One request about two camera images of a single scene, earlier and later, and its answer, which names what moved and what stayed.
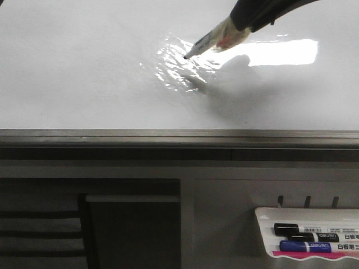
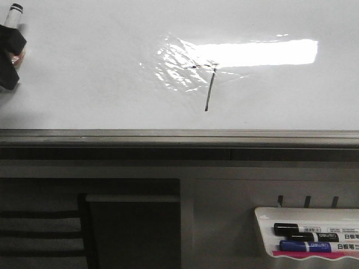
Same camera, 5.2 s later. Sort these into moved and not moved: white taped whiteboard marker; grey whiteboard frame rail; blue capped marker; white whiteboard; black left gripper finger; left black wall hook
Moved: black left gripper finger; white taped whiteboard marker
Not moved: grey whiteboard frame rail; left black wall hook; white whiteboard; blue capped marker
